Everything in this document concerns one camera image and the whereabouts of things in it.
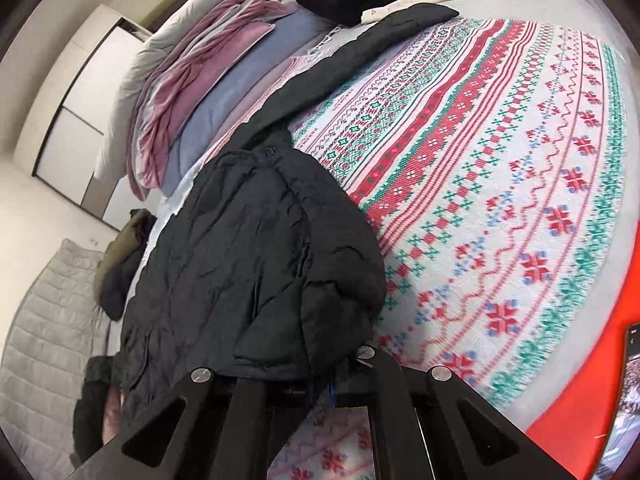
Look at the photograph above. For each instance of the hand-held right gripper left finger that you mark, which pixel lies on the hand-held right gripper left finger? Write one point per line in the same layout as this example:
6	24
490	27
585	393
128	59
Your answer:
235	410

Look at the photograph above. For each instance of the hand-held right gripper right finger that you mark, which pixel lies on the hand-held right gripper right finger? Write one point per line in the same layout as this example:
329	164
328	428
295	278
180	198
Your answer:
395	410

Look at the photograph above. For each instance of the large black puffer jacket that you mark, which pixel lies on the large black puffer jacket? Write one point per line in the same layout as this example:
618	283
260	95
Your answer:
240	260

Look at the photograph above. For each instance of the person's pink patterned clothing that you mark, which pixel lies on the person's pink patterned clothing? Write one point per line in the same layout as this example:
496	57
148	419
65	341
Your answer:
112	420

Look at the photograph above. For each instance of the person's dark clothing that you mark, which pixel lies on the person's dark clothing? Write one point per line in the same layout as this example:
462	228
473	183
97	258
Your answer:
90	410

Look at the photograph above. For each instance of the olive folded jacket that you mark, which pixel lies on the olive folded jacket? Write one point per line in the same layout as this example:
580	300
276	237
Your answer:
122	245

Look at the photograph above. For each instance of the grey quilted mat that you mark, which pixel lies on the grey quilted mat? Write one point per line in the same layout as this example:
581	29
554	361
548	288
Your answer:
45	340

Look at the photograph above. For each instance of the smartphone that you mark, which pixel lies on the smartphone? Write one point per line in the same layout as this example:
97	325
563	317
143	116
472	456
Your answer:
622	400

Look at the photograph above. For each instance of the red green patterned blanket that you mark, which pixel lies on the red green patterned blanket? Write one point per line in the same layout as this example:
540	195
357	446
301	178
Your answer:
475	160

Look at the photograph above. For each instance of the pale mauve blanket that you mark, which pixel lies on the pale mauve blanket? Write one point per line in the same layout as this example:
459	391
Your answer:
255	102

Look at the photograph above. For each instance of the pink velvet blanket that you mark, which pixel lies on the pink velvet blanket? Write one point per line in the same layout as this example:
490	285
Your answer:
175	95

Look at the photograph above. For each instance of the white wardrobe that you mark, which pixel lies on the white wardrobe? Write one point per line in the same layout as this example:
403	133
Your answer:
85	85

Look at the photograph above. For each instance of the grey duvet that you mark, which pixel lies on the grey duvet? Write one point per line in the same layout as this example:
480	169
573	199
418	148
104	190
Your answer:
150	50

